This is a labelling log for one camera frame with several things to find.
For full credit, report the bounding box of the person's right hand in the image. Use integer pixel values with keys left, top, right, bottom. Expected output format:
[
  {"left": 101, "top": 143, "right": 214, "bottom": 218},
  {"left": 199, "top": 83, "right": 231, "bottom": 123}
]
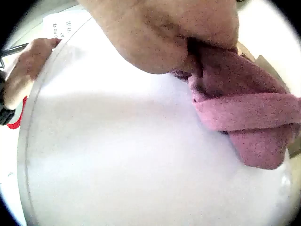
[{"left": 78, "top": 0, "right": 240, "bottom": 75}]

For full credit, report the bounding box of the black wrist band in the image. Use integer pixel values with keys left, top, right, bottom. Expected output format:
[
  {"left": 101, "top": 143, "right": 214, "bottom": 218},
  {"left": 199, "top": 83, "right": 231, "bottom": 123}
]
[{"left": 0, "top": 75, "right": 16, "bottom": 126}]

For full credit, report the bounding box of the person's left hand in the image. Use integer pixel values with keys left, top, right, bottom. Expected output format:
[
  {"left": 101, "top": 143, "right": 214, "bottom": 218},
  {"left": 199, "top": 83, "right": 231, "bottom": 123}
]
[{"left": 3, "top": 38, "right": 62, "bottom": 111}]

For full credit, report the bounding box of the white printed paper sheet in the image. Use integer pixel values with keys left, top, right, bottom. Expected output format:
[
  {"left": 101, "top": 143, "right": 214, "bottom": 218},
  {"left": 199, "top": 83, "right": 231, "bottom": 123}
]
[{"left": 43, "top": 11, "right": 92, "bottom": 41}]

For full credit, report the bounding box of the red curved object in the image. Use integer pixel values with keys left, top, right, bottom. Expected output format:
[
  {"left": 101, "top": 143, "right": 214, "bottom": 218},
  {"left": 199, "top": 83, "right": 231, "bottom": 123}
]
[{"left": 7, "top": 95, "right": 28, "bottom": 129}]

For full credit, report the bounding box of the large white round plate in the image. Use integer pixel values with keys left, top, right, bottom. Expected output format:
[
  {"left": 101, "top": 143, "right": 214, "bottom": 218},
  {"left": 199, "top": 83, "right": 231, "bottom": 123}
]
[{"left": 17, "top": 16, "right": 297, "bottom": 226}]

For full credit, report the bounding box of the pink terry cloth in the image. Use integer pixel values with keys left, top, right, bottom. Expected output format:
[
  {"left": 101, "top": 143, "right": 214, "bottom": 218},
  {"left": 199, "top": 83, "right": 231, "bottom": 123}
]
[{"left": 170, "top": 46, "right": 301, "bottom": 170}]

